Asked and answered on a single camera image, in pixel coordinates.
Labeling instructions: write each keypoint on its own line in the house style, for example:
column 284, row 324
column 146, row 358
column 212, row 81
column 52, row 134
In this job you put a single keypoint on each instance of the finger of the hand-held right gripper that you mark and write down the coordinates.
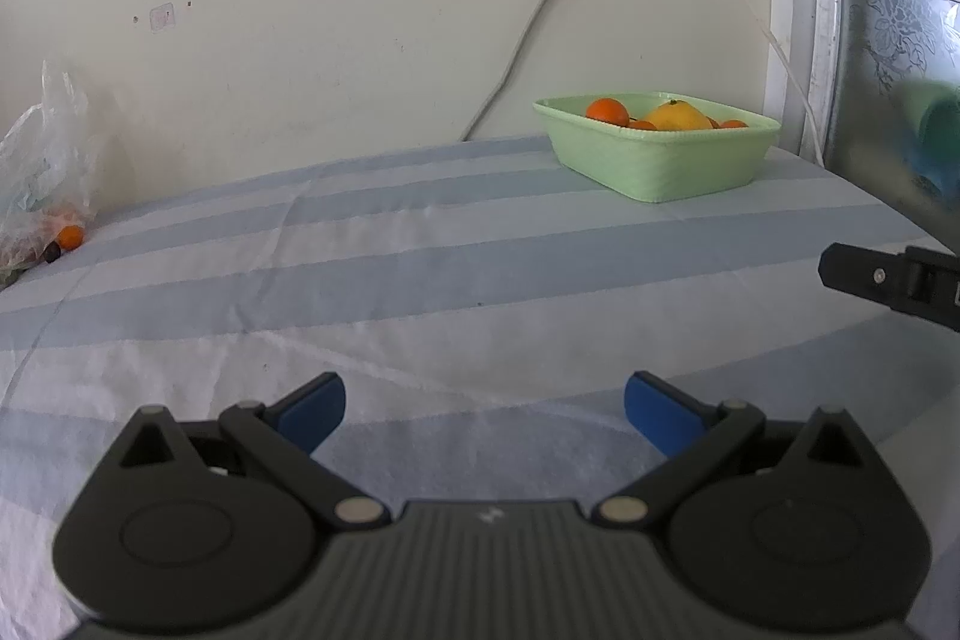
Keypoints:
column 855, row 271

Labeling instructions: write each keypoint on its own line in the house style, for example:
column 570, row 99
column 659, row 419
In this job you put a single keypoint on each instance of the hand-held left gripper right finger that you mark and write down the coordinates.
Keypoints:
column 660, row 411

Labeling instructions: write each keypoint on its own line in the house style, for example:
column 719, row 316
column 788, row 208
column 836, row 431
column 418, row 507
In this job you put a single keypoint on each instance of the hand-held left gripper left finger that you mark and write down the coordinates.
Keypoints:
column 311, row 411

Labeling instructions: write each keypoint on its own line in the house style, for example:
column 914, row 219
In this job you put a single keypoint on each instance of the light green plastic basin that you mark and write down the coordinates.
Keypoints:
column 660, row 168

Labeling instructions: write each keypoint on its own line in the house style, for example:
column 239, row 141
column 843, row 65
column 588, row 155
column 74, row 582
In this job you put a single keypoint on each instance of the large yellow grapefruit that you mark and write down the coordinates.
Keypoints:
column 679, row 117

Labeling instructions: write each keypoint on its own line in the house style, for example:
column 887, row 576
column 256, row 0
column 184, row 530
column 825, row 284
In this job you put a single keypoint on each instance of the striped blue white cloth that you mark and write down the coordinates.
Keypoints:
column 375, row 280

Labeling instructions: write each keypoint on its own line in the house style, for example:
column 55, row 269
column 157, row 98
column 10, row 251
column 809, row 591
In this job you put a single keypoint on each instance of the green cup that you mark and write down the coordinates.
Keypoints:
column 941, row 141

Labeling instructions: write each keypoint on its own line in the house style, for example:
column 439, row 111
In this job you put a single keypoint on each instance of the white framed patterned window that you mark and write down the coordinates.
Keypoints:
column 825, row 10

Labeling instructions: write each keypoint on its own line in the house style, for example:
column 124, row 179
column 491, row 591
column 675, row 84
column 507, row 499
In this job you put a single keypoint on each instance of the small orange kumquat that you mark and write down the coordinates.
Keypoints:
column 71, row 236

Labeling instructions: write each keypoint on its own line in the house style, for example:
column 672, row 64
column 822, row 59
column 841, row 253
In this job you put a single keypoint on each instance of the small dark berry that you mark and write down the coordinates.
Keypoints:
column 51, row 251

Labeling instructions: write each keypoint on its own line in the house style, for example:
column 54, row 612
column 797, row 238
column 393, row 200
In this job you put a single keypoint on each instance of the clear plastic bag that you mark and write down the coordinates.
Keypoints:
column 45, row 160

